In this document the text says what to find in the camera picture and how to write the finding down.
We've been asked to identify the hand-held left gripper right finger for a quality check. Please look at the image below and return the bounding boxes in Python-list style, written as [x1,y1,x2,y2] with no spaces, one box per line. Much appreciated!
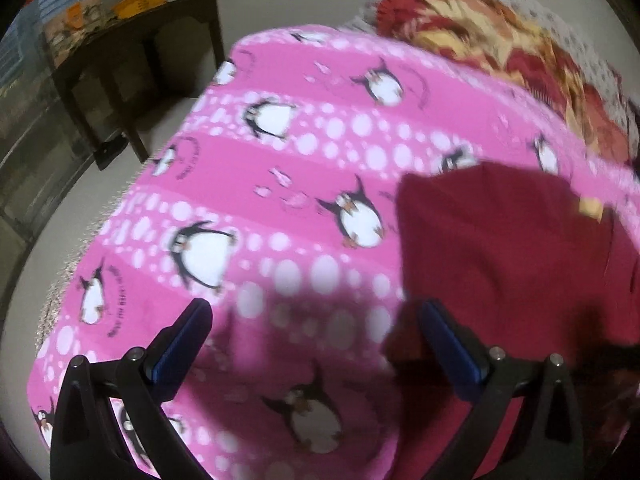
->
[419,300,585,480]

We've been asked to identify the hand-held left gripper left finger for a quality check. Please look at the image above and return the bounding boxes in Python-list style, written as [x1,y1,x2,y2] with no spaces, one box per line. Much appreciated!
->
[50,298,213,480]

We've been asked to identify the maroon garment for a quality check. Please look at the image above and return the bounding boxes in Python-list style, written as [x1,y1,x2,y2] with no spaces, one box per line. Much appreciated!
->
[382,162,640,480]

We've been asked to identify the black object on floor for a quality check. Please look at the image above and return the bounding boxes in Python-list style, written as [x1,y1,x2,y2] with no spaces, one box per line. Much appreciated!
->
[95,137,128,171]

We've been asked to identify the pink penguin print blanket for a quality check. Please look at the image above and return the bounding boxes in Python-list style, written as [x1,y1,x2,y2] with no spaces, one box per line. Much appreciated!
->
[30,22,640,480]

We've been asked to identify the metal-framed glass window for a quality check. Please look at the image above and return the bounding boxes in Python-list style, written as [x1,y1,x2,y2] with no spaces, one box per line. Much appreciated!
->
[0,0,126,241]

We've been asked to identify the red yellow floral quilt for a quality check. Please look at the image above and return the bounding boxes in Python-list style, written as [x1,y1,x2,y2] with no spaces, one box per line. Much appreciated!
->
[375,0,633,161]

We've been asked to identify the dark wooden table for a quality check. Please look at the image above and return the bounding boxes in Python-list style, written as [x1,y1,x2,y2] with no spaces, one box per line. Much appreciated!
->
[37,0,226,163]

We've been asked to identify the yellow box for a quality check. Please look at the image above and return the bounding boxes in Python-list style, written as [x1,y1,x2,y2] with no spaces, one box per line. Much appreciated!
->
[111,0,168,18]

